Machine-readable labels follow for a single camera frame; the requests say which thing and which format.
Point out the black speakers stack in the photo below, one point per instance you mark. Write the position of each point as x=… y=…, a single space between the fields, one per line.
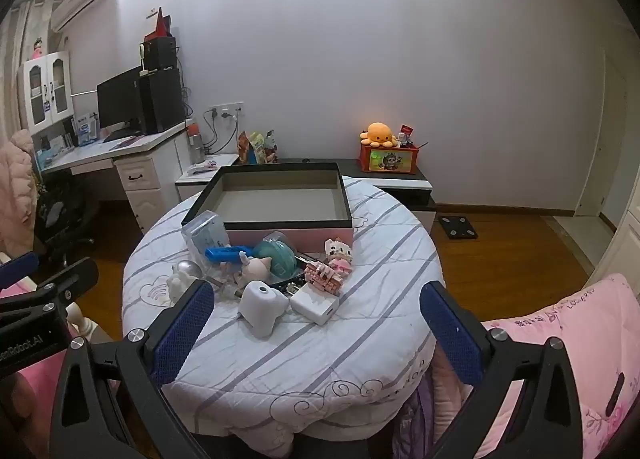
x=161 y=101

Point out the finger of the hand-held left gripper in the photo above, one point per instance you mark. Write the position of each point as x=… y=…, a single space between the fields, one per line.
x=15 y=270
x=75 y=276

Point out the white glass-door cabinet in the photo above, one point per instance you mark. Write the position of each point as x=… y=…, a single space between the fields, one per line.
x=45 y=94

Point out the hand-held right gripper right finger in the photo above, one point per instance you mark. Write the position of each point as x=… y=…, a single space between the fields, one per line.
x=452 y=334

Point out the blue plastic tool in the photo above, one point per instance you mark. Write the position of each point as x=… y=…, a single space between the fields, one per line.
x=225 y=255

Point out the white air conditioner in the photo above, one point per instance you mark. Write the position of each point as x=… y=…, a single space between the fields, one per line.
x=80 y=1

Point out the black bathroom scale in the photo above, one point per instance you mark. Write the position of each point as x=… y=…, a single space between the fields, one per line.
x=457 y=227

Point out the white wall outlet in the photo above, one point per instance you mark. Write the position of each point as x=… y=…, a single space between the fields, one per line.
x=227 y=111

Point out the pink unicorn figurine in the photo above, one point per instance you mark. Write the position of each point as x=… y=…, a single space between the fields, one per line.
x=255 y=271

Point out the pink and black storage box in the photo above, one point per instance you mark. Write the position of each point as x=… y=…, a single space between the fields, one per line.
x=280 y=196

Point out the clear plastic case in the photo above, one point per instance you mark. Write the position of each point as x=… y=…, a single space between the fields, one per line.
x=207 y=236

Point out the red triangular item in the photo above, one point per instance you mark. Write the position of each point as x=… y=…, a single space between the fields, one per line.
x=160 y=24

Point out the teal brush in clear case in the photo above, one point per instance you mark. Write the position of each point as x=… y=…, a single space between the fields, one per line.
x=277 y=256

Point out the white charger adapter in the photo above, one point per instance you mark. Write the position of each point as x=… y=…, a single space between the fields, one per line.
x=315 y=306

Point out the black small accessory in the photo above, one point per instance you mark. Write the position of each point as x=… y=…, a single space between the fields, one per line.
x=287 y=288

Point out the pink building block toy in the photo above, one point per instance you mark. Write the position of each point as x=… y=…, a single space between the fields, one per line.
x=325 y=278

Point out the pink printed quilt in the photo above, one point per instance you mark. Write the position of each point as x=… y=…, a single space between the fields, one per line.
x=575 y=329

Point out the white bust figurine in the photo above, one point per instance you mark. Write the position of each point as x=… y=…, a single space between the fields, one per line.
x=182 y=284

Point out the black computer monitor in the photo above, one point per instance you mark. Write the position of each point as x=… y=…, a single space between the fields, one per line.
x=120 y=101

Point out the grey thermos bottle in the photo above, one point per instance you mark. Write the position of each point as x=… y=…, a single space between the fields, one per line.
x=196 y=146

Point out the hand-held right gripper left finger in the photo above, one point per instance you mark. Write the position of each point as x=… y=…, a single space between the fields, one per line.
x=182 y=334

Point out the small pink doll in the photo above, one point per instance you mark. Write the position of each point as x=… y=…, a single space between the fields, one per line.
x=37 y=48

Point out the red printed toy box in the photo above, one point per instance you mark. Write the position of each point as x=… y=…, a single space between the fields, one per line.
x=389 y=160

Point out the white door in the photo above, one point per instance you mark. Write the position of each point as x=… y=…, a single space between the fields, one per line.
x=602 y=139

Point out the black office chair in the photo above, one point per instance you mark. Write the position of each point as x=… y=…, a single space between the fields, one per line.
x=62 y=214

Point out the black speaker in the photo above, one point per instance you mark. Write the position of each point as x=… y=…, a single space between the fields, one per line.
x=160 y=54

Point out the white plug-in device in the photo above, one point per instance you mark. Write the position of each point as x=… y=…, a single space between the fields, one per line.
x=262 y=306

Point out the orange octopus plush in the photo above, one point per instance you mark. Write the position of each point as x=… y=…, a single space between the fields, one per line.
x=378 y=135

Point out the white cat block figure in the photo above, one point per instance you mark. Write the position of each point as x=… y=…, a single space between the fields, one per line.
x=339 y=251

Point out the white desk with drawers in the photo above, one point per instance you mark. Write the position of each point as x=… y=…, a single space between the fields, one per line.
x=142 y=174

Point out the colourful snack bags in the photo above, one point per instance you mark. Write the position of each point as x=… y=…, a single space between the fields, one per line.
x=257 y=149

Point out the pink padded jacket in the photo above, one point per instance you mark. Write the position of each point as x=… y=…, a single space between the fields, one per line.
x=17 y=184

